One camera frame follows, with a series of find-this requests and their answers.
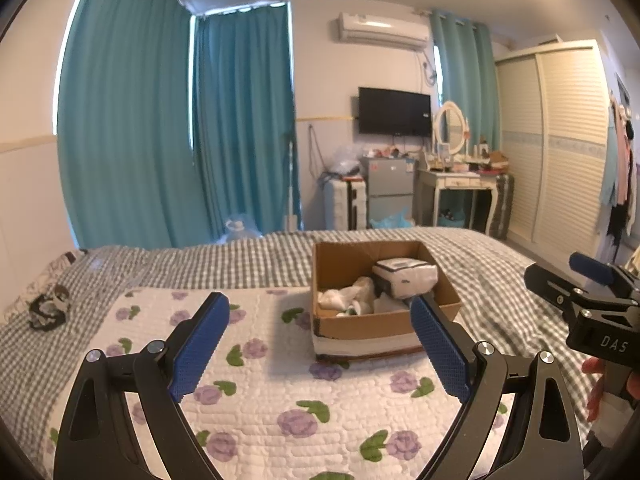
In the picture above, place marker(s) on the beige cloth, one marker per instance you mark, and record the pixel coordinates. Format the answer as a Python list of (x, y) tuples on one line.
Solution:
[(363, 287)]

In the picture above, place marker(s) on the blue plastic bag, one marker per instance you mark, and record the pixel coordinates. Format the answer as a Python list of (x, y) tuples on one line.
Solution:
[(392, 221)]

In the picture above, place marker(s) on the blue plastic basket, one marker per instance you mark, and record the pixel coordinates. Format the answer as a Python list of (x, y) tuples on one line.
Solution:
[(452, 219)]

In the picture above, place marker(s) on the small brown cardboard box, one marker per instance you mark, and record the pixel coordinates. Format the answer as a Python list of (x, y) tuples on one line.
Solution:
[(498, 159)]

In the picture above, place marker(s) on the cream louvered wardrobe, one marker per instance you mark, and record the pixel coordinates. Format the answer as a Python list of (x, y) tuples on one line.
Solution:
[(560, 150)]

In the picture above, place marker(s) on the clear plastic bag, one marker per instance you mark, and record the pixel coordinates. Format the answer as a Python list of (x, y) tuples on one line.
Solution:
[(344, 160)]

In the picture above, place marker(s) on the white suitcase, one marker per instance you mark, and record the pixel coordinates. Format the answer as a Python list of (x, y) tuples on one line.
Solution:
[(332, 205)]

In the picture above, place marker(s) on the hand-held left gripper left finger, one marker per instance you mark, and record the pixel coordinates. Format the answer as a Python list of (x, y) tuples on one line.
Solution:
[(200, 350)]

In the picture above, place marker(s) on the white standing pole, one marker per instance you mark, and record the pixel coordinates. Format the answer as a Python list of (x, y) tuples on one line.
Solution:
[(291, 185)]

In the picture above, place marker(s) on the wide teal curtain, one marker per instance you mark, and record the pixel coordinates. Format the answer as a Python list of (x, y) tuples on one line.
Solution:
[(130, 110)]

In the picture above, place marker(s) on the dark suitcase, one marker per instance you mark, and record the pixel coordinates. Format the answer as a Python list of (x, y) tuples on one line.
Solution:
[(501, 205)]

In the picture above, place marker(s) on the white dressing table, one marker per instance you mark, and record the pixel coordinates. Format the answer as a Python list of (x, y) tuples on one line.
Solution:
[(452, 182)]

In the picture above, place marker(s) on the pale teal curtain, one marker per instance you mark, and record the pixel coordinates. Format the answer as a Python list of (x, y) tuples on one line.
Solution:
[(470, 75)]

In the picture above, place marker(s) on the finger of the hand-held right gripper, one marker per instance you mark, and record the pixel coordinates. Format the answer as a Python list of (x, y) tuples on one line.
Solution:
[(550, 285), (595, 267)]

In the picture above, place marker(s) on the oval white vanity mirror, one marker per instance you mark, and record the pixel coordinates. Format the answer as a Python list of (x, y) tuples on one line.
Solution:
[(452, 127)]

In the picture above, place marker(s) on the black wall television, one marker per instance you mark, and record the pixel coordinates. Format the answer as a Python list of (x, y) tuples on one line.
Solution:
[(394, 111)]

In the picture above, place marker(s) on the floral quilted mat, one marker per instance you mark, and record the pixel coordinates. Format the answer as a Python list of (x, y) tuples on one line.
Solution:
[(280, 385)]

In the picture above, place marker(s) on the person's right hand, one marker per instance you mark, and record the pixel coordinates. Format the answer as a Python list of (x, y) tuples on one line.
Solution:
[(595, 400)]

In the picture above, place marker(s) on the hanging clothes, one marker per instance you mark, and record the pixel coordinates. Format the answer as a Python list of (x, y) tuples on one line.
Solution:
[(622, 170)]

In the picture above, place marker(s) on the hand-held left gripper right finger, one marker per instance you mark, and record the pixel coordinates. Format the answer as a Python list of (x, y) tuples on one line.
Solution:
[(440, 355)]

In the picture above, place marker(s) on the grey mini fridge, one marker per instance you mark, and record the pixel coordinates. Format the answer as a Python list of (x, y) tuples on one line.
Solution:
[(387, 185)]

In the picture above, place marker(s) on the clear water jug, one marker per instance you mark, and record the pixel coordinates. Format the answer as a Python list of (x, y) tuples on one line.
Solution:
[(240, 227)]

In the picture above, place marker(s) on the white air conditioner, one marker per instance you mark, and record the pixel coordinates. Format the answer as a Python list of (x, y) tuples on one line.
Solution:
[(382, 30)]

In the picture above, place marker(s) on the black and white cloth bundle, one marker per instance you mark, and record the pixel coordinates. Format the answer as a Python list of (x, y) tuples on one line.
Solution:
[(50, 306)]

